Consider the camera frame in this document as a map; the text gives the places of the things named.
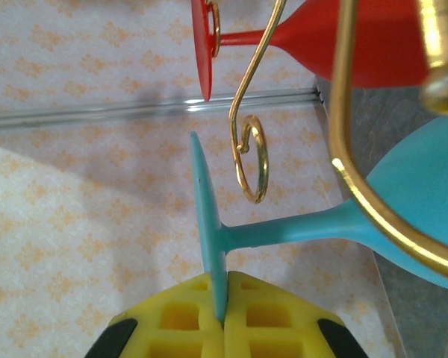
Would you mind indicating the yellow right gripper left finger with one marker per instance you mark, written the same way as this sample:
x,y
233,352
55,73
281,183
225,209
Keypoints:
x,y
149,335

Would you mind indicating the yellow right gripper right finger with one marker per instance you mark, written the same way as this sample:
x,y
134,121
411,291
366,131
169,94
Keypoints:
x,y
302,335

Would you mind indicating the light blue plastic wine glass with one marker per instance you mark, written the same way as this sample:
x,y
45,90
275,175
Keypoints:
x,y
425,186

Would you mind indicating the red plastic wine glass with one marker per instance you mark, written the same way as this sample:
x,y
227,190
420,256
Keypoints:
x,y
377,44

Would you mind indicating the aluminium corner post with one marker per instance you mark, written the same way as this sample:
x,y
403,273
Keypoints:
x,y
97,112

